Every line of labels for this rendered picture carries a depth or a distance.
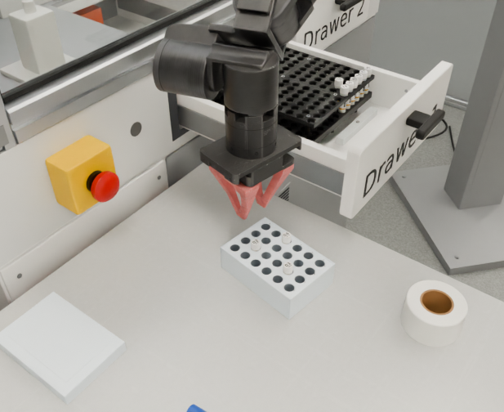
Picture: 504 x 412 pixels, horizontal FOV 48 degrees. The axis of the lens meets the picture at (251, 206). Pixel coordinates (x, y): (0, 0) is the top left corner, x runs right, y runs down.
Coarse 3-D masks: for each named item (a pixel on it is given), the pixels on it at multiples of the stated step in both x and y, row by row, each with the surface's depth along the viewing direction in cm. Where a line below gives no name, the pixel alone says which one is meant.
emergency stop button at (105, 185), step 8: (96, 176) 69; (104, 176) 69; (112, 176) 70; (96, 184) 69; (104, 184) 69; (112, 184) 70; (96, 192) 69; (104, 192) 70; (112, 192) 71; (104, 200) 70
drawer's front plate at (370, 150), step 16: (448, 64) 84; (432, 80) 80; (448, 80) 86; (416, 96) 77; (432, 96) 83; (400, 112) 74; (432, 112) 86; (368, 128) 71; (384, 128) 71; (400, 128) 76; (416, 128) 82; (352, 144) 68; (368, 144) 69; (384, 144) 73; (400, 144) 79; (416, 144) 86; (352, 160) 69; (368, 160) 71; (384, 160) 76; (400, 160) 82; (352, 176) 70; (384, 176) 79; (352, 192) 71; (368, 192) 76; (352, 208) 73
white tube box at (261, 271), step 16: (256, 224) 77; (272, 224) 77; (240, 240) 75; (272, 240) 75; (224, 256) 74; (240, 256) 73; (256, 256) 72; (272, 256) 72; (288, 256) 73; (304, 256) 73; (320, 256) 72; (240, 272) 73; (256, 272) 70; (272, 272) 70; (304, 272) 70; (320, 272) 70; (256, 288) 72; (272, 288) 69; (288, 288) 69; (304, 288) 68; (320, 288) 72; (272, 304) 71; (288, 304) 68; (304, 304) 70
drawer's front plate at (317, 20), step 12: (324, 0) 106; (312, 12) 104; (324, 12) 108; (336, 12) 112; (348, 12) 116; (360, 12) 121; (312, 24) 106; (324, 24) 110; (336, 24) 114; (348, 24) 118; (300, 36) 104; (336, 36) 116
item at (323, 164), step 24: (312, 48) 96; (384, 72) 90; (384, 96) 92; (192, 120) 86; (216, 120) 83; (312, 144) 74; (336, 144) 85; (312, 168) 76; (336, 168) 74; (336, 192) 75
